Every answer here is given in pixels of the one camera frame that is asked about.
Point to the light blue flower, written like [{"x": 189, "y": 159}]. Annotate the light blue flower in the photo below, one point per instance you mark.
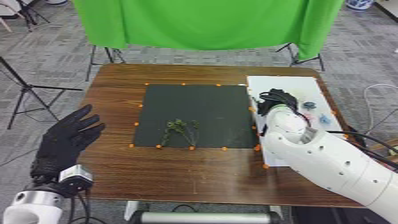
[{"x": 326, "y": 119}]

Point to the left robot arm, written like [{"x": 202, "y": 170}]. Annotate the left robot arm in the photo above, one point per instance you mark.
[{"x": 36, "y": 206}]

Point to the black tripod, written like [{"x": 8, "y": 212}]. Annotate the black tripod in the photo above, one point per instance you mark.
[{"x": 27, "y": 90}]

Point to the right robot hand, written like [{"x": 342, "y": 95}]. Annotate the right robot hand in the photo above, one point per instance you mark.
[{"x": 276, "y": 99}]

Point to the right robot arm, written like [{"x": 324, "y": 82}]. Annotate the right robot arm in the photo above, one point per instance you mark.
[{"x": 331, "y": 160}]

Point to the blue and white vase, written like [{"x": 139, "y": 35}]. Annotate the blue and white vase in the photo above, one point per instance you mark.
[{"x": 360, "y": 4}]

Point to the pale grey bar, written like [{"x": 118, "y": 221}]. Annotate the pale grey bar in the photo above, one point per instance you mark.
[{"x": 205, "y": 218}]

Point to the black cloth stand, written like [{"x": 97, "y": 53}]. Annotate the black cloth stand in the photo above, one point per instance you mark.
[
  {"x": 107, "y": 58},
  {"x": 305, "y": 56}
]

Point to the green sprig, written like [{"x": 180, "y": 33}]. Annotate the green sprig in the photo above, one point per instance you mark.
[
  {"x": 171, "y": 128},
  {"x": 191, "y": 131}
]

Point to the dark mat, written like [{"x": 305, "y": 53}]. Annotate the dark mat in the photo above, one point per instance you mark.
[{"x": 196, "y": 110}]

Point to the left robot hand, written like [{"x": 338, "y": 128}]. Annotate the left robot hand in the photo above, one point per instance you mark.
[{"x": 65, "y": 140}]

